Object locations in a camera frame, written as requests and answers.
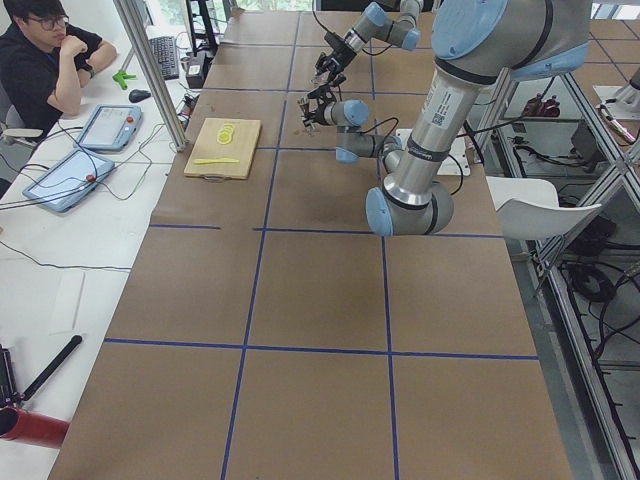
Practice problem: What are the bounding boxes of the bamboo cutting board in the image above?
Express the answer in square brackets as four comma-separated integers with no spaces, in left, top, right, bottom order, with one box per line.
[183,118,261,180]

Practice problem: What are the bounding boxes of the aluminium frame post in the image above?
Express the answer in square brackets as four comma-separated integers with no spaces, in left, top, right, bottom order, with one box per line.
[113,0,187,152]

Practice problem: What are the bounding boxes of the far blue teach pendant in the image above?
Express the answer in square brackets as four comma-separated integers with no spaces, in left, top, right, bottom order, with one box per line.
[76,104,142,153]

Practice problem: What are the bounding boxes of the black computer mouse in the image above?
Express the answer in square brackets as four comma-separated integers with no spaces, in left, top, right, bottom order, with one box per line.
[128,89,151,103]

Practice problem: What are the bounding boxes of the red cylinder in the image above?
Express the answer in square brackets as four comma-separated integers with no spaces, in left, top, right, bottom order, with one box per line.
[1,407,69,449]

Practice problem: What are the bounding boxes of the seated person in black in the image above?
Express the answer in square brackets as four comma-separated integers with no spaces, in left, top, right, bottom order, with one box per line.
[1,1,117,133]

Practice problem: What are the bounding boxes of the clear glass cup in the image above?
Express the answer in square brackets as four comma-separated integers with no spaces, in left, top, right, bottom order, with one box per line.
[311,71,330,87]

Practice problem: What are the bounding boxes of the green plastic tool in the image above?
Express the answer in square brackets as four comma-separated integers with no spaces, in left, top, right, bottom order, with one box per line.
[112,69,137,90]

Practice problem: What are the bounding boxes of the steel double jigger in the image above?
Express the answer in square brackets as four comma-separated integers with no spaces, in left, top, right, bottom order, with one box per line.
[297,97,315,120]

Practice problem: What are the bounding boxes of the black keyboard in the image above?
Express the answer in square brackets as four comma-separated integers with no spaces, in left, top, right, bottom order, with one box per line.
[149,36,180,80]

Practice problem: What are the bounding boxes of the brown paper table cover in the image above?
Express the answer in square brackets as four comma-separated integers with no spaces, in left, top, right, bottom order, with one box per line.
[51,12,572,479]

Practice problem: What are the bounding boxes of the near blue teach pendant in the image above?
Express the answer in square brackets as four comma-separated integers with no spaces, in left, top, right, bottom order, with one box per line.
[22,148,115,213]

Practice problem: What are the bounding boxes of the black rod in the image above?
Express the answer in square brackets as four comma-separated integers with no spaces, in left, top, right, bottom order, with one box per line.
[21,335,83,402]

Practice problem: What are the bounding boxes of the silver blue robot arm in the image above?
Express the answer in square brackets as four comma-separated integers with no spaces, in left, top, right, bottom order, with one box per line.
[298,1,591,237]
[312,0,424,84]

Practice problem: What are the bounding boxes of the yellow plastic knife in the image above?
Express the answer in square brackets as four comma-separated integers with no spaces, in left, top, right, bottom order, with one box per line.
[193,157,240,165]

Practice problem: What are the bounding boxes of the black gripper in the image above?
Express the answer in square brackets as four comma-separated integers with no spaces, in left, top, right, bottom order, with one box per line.
[302,86,334,131]
[315,45,357,87]

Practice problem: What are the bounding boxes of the blue teach pendant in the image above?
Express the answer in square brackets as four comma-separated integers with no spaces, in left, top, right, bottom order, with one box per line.
[22,148,115,213]
[76,104,142,153]

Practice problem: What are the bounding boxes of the white chair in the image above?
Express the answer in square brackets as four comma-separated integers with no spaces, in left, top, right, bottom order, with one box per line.
[486,176,603,240]

